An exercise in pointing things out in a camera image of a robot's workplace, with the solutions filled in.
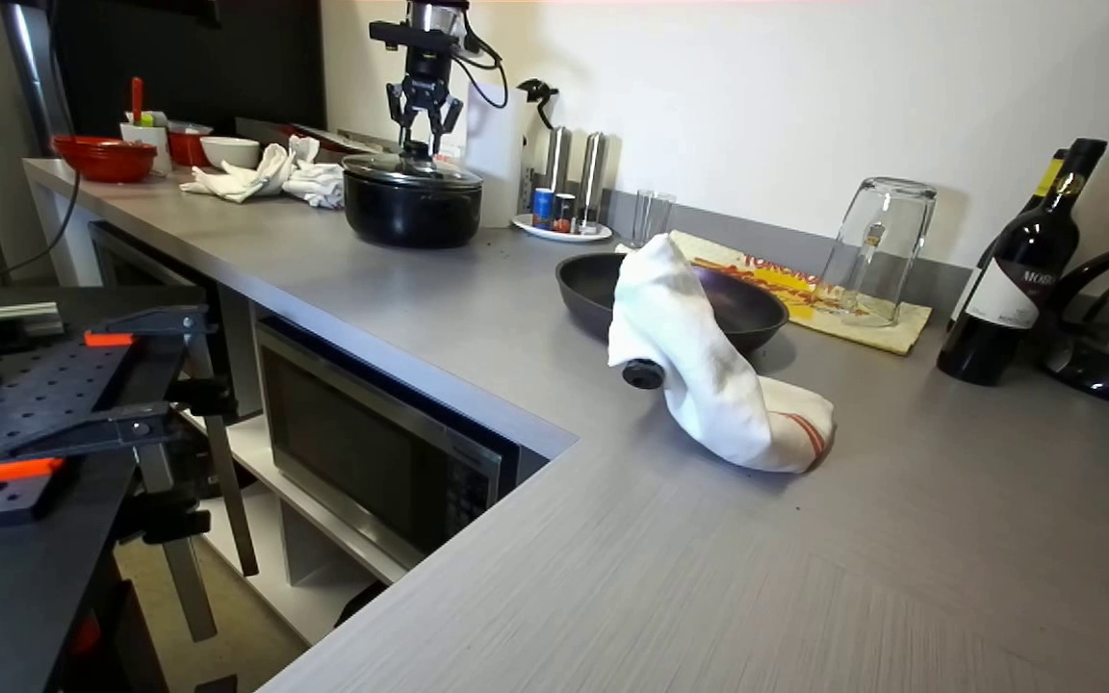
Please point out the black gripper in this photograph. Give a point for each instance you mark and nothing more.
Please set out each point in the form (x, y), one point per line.
(425, 83)

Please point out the black cooking pot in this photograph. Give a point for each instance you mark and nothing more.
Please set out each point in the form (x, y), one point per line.
(404, 215)

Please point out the steel grinder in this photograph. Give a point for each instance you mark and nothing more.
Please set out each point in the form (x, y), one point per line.
(557, 155)
(595, 167)

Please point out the blue can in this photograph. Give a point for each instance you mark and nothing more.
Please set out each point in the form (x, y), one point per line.
(543, 206)

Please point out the crumpled white cloth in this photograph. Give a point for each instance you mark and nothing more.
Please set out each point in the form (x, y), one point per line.
(266, 173)

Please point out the small white plate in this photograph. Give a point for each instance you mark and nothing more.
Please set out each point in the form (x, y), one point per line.
(580, 231)

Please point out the white bowl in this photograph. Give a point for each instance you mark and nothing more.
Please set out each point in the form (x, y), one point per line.
(227, 150)

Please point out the black frying pan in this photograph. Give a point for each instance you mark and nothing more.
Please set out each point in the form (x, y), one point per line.
(585, 294)

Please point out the small red cup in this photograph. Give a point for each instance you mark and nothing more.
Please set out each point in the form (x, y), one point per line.
(187, 149)

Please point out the clear drinking glass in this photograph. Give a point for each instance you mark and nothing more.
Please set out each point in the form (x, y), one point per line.
(651, 215)

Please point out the white utensil cup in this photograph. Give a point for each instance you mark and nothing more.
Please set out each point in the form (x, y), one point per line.
(142, 142)

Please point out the red utensil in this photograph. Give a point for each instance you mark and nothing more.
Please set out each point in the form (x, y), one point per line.
(135, 97)

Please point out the large red bowl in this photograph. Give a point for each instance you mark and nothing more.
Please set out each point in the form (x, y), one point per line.
(106, 160)

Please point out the built-in microwave oven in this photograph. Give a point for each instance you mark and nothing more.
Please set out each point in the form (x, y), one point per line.
(364, 448)

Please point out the white towel with red stripes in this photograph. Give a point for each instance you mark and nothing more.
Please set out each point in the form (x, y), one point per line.
(711, 369)

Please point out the clear upturned glass jar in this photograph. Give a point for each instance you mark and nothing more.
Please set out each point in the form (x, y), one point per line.
(875, 250)

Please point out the black perforated breadboard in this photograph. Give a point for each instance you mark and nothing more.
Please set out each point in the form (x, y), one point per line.
(9, 417)

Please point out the yellow cutting board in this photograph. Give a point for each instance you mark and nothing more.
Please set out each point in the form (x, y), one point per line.
(887, 332)

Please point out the dark wine bottle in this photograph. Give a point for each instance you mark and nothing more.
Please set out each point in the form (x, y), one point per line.
(1019, 276)

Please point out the black work table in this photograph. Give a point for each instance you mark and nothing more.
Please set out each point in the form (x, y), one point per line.
(2, 603)

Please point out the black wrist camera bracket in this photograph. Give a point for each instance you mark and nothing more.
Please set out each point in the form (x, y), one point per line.
(385, 31)

